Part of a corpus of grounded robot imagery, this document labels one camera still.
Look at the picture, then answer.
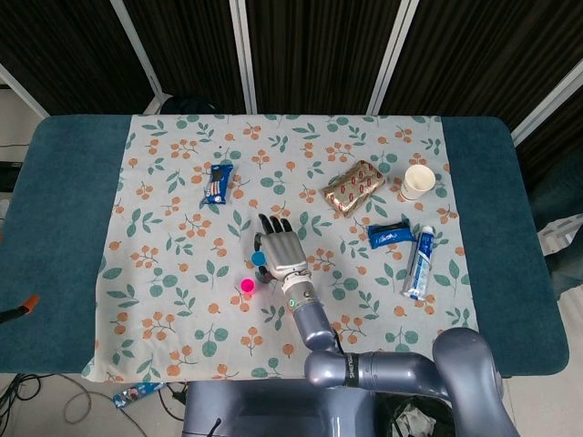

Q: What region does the floral tablecloth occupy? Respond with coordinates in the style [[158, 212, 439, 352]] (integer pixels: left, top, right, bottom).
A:
[[80, 113, 486, 383]]

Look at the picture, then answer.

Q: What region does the dark folding screen panel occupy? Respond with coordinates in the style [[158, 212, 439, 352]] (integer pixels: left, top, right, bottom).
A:
[[230, 0, 418, 116], [368, 0, 583, 137], [111, 0, 256, 115], [0, 0, 163, 116]]

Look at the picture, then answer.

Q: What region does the teal upholstered chair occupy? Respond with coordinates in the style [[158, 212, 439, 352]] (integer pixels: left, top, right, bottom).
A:
[[526, 149, 583, 301]]

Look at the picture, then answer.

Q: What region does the black clamp with orange tip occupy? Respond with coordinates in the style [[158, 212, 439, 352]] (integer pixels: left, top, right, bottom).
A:
[[0, 294, 41, 325]]

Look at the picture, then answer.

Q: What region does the grey floor cable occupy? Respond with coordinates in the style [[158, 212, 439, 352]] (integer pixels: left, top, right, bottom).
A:
[[62, 380, 120, 424]]

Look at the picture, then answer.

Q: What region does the blue snack wrapper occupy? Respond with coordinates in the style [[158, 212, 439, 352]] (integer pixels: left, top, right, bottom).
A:
[[112, 381, 166, 410]]

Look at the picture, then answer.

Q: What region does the black floor cable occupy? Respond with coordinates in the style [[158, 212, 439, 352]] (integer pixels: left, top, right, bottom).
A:
[[0, 372, 43, 437]]

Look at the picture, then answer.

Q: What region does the white blue toothpaste tube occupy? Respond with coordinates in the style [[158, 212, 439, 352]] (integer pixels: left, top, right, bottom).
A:
[[401, 225, 435, 300]]

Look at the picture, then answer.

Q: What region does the teal table cover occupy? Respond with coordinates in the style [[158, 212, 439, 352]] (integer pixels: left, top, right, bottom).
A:
[[0, 114, 571, 379]]

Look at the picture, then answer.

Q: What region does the blue cookie packet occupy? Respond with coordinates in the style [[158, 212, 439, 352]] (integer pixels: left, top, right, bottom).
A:
[[201, 162, 237, 208]]

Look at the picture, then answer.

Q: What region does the gold foil snack packet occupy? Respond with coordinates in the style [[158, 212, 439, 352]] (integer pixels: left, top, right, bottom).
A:
[[321, 158, 387, 219]]

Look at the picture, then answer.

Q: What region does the white paper cup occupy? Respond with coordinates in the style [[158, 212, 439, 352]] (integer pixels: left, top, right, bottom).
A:
[[398, 164, 436, 202]]

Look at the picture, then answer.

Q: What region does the black trash bag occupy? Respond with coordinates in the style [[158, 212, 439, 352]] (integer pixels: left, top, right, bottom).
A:
[[380, 393, 456, 437]]

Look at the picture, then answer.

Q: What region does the black chair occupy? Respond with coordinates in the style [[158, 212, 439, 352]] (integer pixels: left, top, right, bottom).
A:
[[159, 93, 219, 116]]

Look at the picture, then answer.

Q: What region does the blue-grey robot torso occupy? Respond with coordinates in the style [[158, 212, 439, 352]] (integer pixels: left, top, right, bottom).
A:
[[181, 378, 384, 437]]

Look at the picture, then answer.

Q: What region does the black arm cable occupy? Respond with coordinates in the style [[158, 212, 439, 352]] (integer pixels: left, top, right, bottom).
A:
[[330, 327, 348, 357]]

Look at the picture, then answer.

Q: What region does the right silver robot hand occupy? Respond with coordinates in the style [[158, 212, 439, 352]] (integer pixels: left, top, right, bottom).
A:
[[251, 212, 313, 286]]

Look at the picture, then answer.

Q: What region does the black equipment box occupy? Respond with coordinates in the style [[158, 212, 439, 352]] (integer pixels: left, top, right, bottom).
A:
[[0, 161, 23, 192]]

